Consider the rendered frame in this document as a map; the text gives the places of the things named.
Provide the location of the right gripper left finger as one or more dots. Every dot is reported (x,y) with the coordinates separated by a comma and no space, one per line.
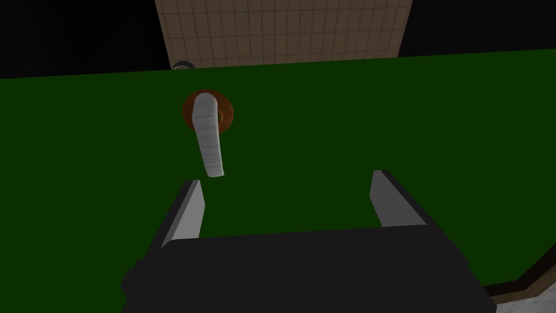
(187,215)

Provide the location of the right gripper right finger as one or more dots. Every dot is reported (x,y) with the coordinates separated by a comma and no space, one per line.
(397,204)

